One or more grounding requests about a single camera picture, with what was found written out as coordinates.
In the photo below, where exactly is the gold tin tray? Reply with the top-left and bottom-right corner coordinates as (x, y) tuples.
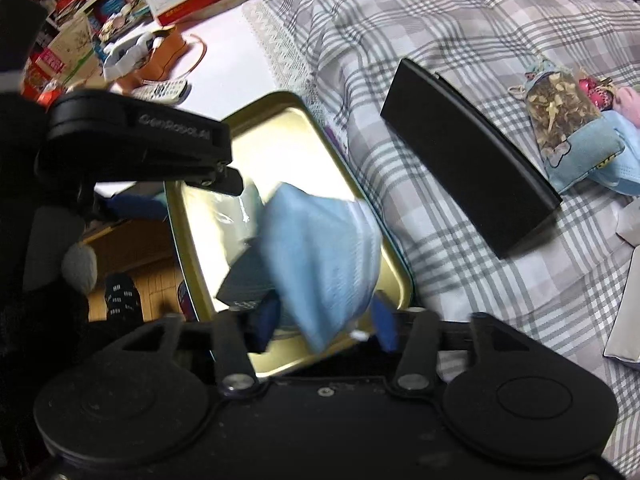
(164, 91), (415, 378)

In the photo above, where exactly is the cardboard box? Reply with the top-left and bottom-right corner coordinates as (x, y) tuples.
(47, 15), (96, 81)

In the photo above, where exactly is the blue cloth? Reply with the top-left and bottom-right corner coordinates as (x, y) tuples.
(106, 191), (168, 221)

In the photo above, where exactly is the red wrapped candy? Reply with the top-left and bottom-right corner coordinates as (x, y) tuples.
(577, 76), (616, 111)

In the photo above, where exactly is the dark grey packet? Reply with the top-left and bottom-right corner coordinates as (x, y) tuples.
(215, 242), (278, 313)

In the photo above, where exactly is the blue dried herb sachet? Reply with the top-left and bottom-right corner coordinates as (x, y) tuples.
(510, 55), (626, 193)

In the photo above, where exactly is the white grey strap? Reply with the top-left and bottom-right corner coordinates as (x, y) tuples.
(102, 30), (166, 81)

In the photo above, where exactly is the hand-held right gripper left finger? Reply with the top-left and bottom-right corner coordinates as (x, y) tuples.
(107, 292), (281, 398)

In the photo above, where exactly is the person's foot in patterned sock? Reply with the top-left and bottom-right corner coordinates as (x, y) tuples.
(104, 272), (143, 323)

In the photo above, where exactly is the pink soft toy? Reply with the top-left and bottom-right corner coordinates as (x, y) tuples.
(612, 86), (640, 126)

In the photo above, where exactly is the black rectangular box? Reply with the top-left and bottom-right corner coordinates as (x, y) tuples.
(380, 57), (563, 261)

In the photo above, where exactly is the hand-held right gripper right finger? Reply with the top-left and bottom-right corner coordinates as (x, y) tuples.
(371, 291), (543, 395)

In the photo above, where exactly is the dark red slipper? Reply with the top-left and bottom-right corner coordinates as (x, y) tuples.
(177, 282), (197, 322)

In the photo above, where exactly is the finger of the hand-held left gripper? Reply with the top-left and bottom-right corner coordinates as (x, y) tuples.
(182, 162), (246, 197)

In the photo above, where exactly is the blue face mask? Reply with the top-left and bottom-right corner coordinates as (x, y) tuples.
(257, 182), (383, 353)
(587, 110), (640, 196)

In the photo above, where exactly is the grey plaid blanket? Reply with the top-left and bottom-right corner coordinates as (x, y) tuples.
(242, 0), (640, 480)

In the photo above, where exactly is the orange bone-shaped tin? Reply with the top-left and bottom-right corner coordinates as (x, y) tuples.
(102, 27), (193, 93)

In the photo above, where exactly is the white remote control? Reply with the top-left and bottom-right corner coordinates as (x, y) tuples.
(131, 80), (191, 106)

